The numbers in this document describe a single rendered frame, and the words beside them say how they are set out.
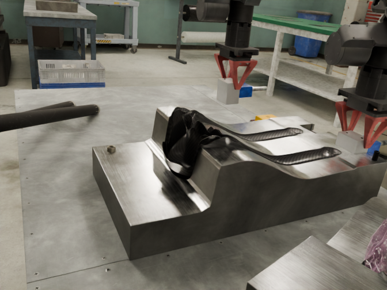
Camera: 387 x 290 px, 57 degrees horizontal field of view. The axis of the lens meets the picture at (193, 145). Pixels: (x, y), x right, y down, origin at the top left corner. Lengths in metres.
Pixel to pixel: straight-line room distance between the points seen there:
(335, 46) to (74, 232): 0.53
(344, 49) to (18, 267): 1.52
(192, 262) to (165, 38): 6.91
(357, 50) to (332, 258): 0.39
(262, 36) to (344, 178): 7.71
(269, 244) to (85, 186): 0.35
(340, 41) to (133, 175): 0.42
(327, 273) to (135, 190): 0.30
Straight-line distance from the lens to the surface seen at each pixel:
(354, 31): 0.68
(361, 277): 0.41
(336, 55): 0.68
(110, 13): 7.02
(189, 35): 6.20
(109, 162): 0.64
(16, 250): 1.86
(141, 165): 0.63
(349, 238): 0.51
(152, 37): 7.25
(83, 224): 0.60
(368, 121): 0.72
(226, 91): 0.87
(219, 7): 0.82
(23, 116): 0.74
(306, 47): 8.17
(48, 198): 0.67
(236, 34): 0.85
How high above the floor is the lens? 1.15
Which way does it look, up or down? 24 degrees down
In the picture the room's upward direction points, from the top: 6 degrees clockwise
